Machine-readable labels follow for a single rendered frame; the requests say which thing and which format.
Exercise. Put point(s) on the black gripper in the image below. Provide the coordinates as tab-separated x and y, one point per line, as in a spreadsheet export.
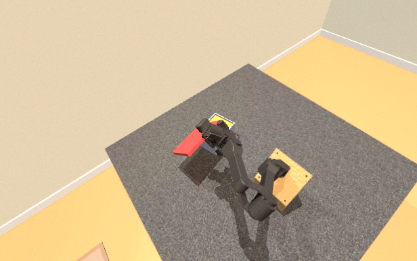
210	141

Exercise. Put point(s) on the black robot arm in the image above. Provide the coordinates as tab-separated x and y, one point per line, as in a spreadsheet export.
264	203

